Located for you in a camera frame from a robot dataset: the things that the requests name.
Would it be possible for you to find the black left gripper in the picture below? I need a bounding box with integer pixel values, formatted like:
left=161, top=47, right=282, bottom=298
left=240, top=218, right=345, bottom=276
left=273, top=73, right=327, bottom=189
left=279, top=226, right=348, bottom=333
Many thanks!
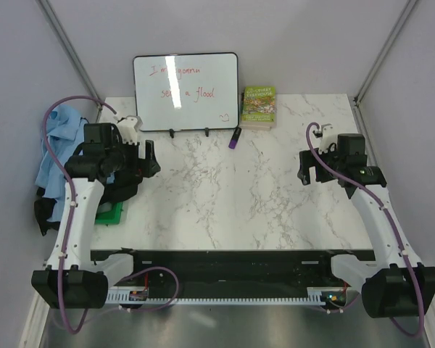
left=104, top=136, right=159, bottom=178

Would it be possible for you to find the light blue long sleeve shirt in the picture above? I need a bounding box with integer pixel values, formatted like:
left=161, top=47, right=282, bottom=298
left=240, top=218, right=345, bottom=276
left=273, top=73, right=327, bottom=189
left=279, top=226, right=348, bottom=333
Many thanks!
left=35, top=104, right=88, bottom=223

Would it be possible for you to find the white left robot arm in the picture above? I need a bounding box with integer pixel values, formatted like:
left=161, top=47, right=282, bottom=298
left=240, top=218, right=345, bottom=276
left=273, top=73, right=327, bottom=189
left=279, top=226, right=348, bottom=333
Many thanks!
left=31, top=123, right=161, bottom=309

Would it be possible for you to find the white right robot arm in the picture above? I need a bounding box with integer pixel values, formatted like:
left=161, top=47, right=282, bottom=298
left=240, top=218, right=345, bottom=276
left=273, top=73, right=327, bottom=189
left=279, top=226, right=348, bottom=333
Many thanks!
left=297, top=130, right=435, bottom=318

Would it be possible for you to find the black long sleeve shirt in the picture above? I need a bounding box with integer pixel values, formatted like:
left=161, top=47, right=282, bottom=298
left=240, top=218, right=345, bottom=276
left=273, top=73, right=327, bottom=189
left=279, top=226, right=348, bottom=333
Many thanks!
left=33, top=186, right=60, bottom=236

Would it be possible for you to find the green plastic bin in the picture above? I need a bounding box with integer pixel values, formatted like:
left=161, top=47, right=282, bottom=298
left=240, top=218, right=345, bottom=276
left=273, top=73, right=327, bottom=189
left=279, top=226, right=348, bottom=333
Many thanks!
left=95, top=202, right=123, bottom=225

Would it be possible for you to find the green treehouse book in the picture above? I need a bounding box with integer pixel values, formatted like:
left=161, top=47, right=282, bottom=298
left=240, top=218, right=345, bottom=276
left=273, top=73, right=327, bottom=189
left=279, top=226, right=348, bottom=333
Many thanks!
left=239, top=86, right=276, bottom=131

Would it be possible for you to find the purple marker pen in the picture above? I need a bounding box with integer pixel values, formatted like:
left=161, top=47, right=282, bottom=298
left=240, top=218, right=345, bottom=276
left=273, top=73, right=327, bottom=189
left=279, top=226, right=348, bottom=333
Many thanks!
left=228, top=127, right=241, bottom=149

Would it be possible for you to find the small whiteboard with stand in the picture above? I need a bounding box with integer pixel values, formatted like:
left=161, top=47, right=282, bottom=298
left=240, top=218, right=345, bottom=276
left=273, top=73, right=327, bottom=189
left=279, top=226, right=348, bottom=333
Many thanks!
left=133, top=52, right=240, bottom=132

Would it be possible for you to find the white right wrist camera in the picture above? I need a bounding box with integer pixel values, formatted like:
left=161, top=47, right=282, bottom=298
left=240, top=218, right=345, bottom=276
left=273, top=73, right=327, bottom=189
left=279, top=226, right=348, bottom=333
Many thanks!
left=318, top=123, right=337, bottom=154

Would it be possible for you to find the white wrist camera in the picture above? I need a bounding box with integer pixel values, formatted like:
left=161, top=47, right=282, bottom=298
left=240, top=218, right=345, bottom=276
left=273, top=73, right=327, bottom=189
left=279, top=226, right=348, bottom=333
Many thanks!
left=318, top=123, right=337, bottom=154
left=117, top=115, right=143, bottom=144

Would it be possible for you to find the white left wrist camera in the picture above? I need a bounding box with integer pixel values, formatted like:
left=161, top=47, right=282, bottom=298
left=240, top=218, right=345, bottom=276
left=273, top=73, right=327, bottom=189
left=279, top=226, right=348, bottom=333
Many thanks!
left=117, top=115, right=143, bottom=144

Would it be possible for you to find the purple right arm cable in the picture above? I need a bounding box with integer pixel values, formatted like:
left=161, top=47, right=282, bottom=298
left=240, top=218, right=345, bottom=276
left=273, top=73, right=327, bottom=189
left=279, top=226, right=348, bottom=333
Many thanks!
left=307, top=122, right=426, bottom=339

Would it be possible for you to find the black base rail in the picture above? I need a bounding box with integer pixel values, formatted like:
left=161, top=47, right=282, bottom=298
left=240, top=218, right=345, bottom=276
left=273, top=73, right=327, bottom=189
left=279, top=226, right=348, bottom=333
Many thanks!
left=90, top=248, right=376, bottom=300

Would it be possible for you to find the white slotted cable duct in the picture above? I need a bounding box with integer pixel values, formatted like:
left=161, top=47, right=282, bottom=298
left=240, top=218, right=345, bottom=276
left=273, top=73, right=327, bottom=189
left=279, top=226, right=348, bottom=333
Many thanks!
left=105, top=286, right=355, bottom=307

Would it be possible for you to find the left aluminium frame post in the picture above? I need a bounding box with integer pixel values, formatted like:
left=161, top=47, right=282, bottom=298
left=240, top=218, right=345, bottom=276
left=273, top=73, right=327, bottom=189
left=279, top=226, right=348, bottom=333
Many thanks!
left=36, top=0, right=104, bottom=109

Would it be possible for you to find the aluminium frame post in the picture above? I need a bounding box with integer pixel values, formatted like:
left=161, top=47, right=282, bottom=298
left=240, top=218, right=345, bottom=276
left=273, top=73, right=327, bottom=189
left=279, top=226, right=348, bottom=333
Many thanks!
left=352, top=0, right=420, bottom=107
left=36, top=0, right=104, bottom=109

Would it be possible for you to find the right aluminium frame post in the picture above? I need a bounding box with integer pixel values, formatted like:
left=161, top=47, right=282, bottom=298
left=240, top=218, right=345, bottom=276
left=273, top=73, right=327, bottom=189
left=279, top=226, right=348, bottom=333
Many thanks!
left=352, top=0, right=420, bottom=107

